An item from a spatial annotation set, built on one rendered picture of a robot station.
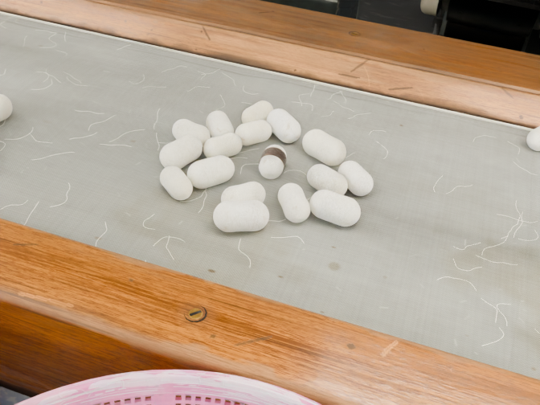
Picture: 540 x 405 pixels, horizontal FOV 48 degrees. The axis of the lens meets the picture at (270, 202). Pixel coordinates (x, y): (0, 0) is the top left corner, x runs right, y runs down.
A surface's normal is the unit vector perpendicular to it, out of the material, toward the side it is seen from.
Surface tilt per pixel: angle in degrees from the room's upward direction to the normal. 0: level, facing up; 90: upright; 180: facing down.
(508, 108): 45
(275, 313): 0
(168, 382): 75
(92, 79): 0
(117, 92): 0
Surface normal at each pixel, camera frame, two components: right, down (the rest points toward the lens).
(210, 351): 0.07, -0.78
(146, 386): 0.18, 0.40
